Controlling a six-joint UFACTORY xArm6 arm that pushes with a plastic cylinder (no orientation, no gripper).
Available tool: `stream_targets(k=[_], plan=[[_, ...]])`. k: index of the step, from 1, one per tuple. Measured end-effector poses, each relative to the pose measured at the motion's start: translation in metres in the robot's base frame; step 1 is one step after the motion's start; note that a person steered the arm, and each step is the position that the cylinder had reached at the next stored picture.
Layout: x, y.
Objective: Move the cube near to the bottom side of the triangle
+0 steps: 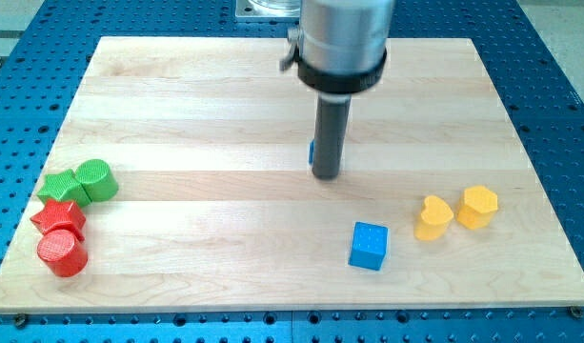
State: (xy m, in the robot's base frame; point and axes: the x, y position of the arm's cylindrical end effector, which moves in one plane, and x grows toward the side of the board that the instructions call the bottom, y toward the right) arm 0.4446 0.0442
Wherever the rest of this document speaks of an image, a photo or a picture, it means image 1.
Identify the yellow heart block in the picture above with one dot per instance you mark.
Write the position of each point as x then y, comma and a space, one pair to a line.
433, 219

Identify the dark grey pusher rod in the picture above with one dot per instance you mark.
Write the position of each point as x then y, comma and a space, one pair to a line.
331, 120

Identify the light wooden board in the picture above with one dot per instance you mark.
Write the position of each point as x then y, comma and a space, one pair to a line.
218, 211

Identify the red cylinder block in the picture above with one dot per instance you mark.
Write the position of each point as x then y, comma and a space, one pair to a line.
62, 252

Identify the green cylinder block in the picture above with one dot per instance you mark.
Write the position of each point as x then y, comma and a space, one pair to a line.
97, 179

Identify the green star block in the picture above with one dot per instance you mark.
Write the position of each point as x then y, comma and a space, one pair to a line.
63, 186

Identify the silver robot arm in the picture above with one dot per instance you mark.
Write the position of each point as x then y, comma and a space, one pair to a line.
339, 46

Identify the blue triangle block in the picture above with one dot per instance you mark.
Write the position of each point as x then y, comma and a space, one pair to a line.
310, 154

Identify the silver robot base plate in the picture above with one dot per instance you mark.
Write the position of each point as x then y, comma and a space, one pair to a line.
266, 10

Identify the red star block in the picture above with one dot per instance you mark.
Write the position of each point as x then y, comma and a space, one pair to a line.
60, 215

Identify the yellow hexagon block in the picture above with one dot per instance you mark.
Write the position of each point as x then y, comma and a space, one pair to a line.
477, 207

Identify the blue cube block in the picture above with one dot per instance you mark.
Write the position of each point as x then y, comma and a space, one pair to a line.
369, 246

